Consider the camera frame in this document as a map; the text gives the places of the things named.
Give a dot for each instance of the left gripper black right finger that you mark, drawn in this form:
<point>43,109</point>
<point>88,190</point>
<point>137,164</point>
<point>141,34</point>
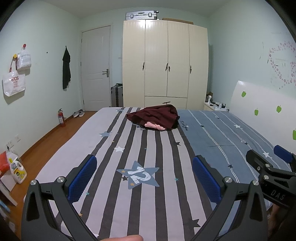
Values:
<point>250,220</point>

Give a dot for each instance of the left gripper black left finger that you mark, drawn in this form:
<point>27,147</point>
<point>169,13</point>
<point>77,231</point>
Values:
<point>38,220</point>

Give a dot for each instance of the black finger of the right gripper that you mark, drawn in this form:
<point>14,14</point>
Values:
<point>284,154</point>
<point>260,164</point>

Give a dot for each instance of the dark red garment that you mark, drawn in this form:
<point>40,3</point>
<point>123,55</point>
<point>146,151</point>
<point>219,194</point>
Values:
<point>164,115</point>

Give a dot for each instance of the person's left hand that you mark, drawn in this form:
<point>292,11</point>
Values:
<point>127,238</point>

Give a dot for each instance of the white headboard with apples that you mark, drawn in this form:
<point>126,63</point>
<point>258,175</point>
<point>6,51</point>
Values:
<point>267,112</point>

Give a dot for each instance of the white detergent bottle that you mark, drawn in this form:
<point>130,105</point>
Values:
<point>16,167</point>

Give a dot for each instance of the white nightstand with clutter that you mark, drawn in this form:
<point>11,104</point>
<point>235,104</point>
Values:
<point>210,105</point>

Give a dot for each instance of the red fire extinguisher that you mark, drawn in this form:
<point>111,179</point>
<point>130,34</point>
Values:
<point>61,117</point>

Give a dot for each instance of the striped star bed sheet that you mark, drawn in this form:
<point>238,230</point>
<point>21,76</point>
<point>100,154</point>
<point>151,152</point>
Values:
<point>144,182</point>

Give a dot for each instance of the pair of grey shoes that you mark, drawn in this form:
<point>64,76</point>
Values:
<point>79,113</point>

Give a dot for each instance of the pink hoodie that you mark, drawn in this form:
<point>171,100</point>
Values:
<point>154,126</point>

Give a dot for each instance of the white tote bag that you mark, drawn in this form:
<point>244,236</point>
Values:
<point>13,82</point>

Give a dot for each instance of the cream wardrobe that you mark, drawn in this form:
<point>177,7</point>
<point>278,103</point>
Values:
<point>164,62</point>

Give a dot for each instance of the grey suitcase by wardrobe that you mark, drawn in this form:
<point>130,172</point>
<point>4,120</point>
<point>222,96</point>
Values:
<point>117,95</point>

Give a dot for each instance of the silver suitcase on wardrobe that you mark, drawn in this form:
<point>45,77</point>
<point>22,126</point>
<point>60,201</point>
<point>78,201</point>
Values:
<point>142,15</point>

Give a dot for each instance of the white door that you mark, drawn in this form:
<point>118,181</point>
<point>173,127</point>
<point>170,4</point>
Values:
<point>95,53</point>

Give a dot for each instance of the black garment on wall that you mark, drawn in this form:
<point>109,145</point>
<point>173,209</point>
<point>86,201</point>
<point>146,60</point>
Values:
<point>66,73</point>

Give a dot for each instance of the clear plastic bag on wall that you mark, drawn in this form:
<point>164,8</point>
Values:
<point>24,60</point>

